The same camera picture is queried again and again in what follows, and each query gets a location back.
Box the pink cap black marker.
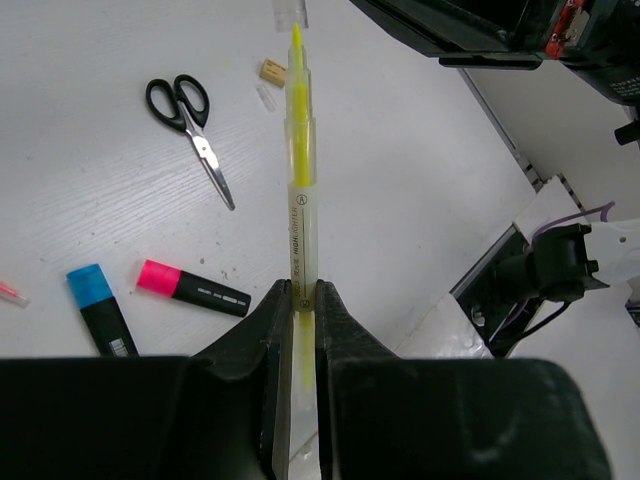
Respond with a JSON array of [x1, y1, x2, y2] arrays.
[[137, 259, 251, 318]]

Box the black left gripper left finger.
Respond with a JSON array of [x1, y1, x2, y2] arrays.
[[1, 280, 292, 479]]

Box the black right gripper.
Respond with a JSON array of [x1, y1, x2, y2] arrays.
[[352, 0, 639, 105]]

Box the tan eraser block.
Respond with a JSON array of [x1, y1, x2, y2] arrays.
[[259, 58, 287, 89]]

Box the black handled scissors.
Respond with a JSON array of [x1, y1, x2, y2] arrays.
[[145, 74, 236, 211]]

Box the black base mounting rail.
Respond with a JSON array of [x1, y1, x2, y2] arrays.
[[451, 226, 542, 358]]

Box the clear pen cap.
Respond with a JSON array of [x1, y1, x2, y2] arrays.
[[256, 84, 277, 113], [272, 0, 309, 33]]

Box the blue cap black marker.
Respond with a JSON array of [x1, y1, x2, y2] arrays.
[[66, 264, 139, 358]]

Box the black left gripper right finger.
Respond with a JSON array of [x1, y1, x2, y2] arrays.
[[315, 281, 612, 479]]

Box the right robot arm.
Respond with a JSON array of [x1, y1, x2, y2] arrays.
[[355, 1, 639, 302]]

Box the yellow thin highlighter pen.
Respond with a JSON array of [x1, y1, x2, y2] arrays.
[[279, 21, 321, 480]]

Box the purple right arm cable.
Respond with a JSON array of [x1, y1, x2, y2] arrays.
[[494, 200, 616, 346]]

